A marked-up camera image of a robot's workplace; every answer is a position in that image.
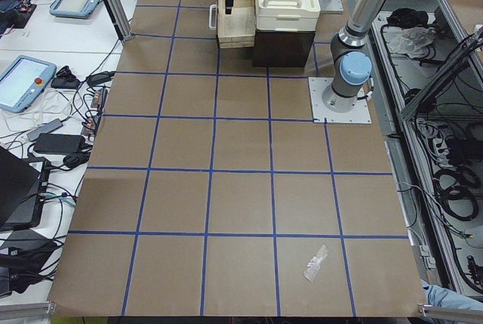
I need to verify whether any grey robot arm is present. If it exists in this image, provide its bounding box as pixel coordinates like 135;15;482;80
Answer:
252;0;385;100

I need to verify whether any dark brown wooden cabinet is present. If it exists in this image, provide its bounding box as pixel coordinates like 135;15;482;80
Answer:
252;30;315;67

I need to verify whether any far blue teach pendant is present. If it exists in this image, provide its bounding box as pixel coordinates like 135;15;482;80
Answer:
49;0;101;19

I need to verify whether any blue teach pendant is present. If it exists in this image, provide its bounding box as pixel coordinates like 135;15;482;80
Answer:
1;55;57;113
49;0;101;19

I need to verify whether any white crumpled cloth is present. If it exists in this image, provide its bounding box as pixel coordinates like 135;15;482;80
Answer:
388;26;435;59

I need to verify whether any near blue teach pendant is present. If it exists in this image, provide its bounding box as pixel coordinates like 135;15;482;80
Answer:
1;55;57;113

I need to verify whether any black laptop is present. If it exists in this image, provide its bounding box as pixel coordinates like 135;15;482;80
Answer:
1;148;51;232

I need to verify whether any clear plastic wrapper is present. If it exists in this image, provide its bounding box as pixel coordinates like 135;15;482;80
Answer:
303;244;328;282

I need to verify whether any wooden drawer with white handle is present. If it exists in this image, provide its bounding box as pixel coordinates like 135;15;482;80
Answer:
208;0;255;49

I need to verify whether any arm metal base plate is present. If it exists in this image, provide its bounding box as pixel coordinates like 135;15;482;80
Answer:
308;77;371;125

